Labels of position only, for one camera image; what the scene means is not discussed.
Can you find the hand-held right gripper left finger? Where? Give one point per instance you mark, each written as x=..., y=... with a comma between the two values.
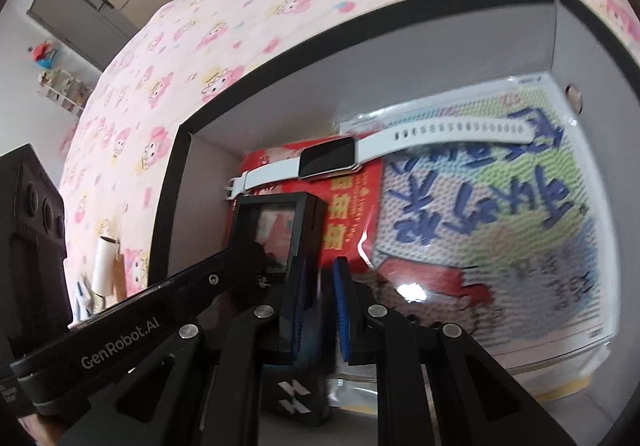
x=297, y=311

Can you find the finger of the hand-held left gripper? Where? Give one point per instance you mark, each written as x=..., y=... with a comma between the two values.
x=215, y=281

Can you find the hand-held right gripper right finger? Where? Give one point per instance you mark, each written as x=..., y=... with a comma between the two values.
x=343, y=311

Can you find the black square frame box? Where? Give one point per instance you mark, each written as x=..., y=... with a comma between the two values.
x=312, y=226

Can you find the white smart watch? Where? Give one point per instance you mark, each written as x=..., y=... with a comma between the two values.
x=325, y=158

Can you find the black cardboard box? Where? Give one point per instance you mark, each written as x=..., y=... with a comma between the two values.
x=400, y=75

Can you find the white blue wet wipes pack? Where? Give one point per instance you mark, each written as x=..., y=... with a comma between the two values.
x=83, y=298

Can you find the white paper roll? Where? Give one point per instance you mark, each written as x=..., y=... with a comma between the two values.
x=105, y=266

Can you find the red packet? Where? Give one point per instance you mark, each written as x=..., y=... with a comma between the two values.
x=345, y=226

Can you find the white shelf rack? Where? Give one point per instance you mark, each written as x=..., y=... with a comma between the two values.
x=65, y=90

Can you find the cartoon print picture bag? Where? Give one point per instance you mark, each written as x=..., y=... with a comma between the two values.
x=500, y=236

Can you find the red blue plush toy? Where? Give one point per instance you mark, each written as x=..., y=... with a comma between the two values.
x=45, y=53

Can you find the grey cabinet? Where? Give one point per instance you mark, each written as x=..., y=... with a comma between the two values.
x=75, y=10

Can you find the pink printed blanket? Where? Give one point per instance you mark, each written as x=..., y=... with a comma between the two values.
x=250, y=25

